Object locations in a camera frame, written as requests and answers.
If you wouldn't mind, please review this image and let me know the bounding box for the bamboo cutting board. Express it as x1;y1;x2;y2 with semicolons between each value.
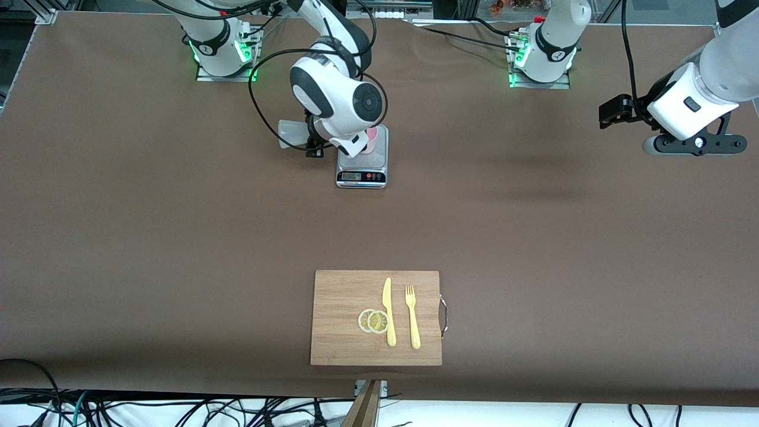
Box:
310;270;443;367

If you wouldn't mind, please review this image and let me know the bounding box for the yellow plastic knife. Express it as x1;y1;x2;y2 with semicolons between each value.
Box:
382;277;397;348

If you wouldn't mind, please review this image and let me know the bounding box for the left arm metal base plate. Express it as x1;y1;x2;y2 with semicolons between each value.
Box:
508;30;571;90

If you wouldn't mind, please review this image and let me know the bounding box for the black cable on tabletop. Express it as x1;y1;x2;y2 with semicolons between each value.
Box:
409;19;515;52

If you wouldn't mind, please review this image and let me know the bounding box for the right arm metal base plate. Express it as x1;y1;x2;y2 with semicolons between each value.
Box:
196;27;262;82

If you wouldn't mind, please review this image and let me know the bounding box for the silver digital kitchen scale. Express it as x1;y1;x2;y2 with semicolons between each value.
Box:
336;123;390;189

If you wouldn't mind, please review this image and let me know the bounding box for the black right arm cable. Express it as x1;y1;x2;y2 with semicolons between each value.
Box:
248;0;390;150

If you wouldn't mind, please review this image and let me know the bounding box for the aluminium frame profile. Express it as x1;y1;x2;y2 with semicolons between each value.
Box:
33;0;59;26

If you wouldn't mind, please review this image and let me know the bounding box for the translucent sauce bottle orange cap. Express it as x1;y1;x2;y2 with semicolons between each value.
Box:
278;119;315;151

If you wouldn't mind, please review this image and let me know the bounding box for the wooden post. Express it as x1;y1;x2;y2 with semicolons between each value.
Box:
341;380;383;427

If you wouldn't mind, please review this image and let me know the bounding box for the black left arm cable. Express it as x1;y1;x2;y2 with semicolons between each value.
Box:
621;0;640;106

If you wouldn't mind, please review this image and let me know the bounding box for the teal floor cable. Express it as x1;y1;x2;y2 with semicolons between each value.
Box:
56;390;90;427

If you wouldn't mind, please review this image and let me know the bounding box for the black looped floor cable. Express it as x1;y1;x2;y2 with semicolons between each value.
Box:
0;358;63;427

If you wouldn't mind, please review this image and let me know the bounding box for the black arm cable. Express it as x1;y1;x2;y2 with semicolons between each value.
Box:
621;0;640;106
248;0;390;150

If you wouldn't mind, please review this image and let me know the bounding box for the yellow plastic fork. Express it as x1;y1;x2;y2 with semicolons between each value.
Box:
404;285;422;350

